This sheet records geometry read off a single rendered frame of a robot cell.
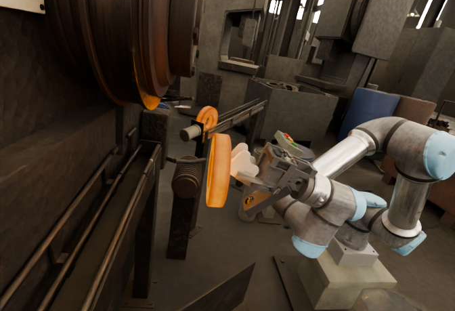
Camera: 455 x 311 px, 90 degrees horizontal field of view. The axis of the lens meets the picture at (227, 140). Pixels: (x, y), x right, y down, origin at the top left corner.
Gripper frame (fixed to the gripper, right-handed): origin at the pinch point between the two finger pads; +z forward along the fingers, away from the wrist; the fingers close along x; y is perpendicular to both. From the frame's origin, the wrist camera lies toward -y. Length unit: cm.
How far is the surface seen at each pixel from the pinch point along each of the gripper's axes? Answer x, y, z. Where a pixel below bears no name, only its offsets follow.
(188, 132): -53, -19, 5
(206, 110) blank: -64, -9, 1
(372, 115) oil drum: -254, 28, -235
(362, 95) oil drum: -271, 45, -215
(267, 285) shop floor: -32, -72, -61
